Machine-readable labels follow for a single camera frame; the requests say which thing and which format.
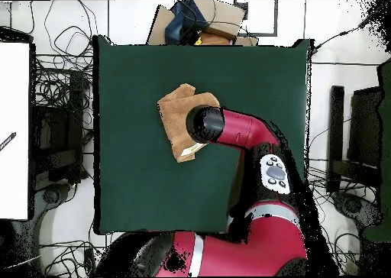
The black label strip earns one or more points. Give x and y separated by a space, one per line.
7 141

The brown cardboard box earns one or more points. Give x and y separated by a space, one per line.
226 15

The blue jeans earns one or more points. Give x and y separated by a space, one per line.
180 24

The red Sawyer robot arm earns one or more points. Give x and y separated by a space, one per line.
244 128

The brown folded garment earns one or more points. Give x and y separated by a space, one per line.
213 39

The black equipment cart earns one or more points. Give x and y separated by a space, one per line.
58 131

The tan terry towel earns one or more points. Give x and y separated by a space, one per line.
174 116

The black power strip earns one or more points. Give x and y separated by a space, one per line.
89 262

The dark green table cloth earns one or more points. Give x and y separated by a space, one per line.
146 183

